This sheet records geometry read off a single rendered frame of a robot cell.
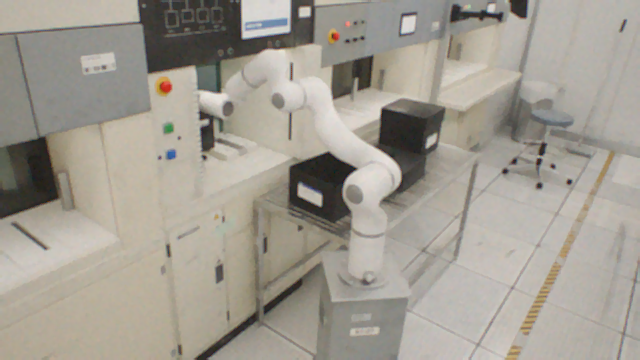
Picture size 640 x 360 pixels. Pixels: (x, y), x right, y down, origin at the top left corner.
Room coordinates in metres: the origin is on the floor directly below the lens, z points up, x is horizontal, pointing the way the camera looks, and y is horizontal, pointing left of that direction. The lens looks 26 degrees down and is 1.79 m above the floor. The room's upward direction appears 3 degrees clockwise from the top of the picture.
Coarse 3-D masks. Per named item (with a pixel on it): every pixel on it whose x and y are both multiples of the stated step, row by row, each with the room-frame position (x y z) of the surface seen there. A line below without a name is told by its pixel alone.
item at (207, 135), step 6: (204, 114) 1.92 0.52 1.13; (210, 114) 1.95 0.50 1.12; (204, 120) 1.92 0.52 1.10; (210, 120) 1.95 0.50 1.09; (204, 126) 1.92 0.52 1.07; (210, 126) 1.95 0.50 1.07; (204, 132) 1.92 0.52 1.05; (210, 132) 1.95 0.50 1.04; (204, 138) 1.91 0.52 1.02; (210, 138) 1.94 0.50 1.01; (204, 144) 1.91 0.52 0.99; (210, 144) 1.94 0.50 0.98; (204, 150) 1.91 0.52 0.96; (204, 156) 1.92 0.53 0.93
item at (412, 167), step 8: (384, 152) 2.26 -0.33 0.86; (392, 152) 2.20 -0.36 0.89; (400, 152) 2.27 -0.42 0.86; (408, 152) 2.27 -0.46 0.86; (400, 160) 2.16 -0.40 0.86; (408, 160) 2.17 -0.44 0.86; (416, 160) 2.18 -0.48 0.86; (424, 160) 2.20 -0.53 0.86; (400, 168) 2.07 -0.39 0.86; (408, 168) 2.07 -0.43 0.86; (416, 168) 2.12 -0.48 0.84; (424, 168) 2.21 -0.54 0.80; (408, 176) 2.05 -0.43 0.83; (416, 176) 2.13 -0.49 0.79; (400, 184) 2.00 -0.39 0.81; (408, 184) 2.06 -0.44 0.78; (400, 192) 1.99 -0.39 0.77
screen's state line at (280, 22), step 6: (282, 18) 2.03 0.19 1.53; (288, 18) 2.06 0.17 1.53; (246, 24) 1.86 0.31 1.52; (252, 24) 1.89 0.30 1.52; (258, 24) 1.91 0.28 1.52; (264, 24) 1.94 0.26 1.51; (270, 24) 1.97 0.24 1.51; (276, 24) 2.00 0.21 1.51; (282, 24) 2.03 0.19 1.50; (288, 24) 2.06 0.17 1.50; (246, 30) 1.86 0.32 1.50; (252, 30) 1.89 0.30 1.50
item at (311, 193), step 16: (304, 160) 1.94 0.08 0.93; (320, 160) 2.02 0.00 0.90; (336, 160) 2.03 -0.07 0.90; (304, 176) 1.79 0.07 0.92; (320, 176) 2.02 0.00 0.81; (336, 176) 2.03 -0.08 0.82; (304, 192) 1.79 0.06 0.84; (320, 192) 1.73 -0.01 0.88; (336, 192) 1.69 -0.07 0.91; (304, 208) 1.79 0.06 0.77; (320, 208) 1.73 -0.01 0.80; (336, 208) 1.69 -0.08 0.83
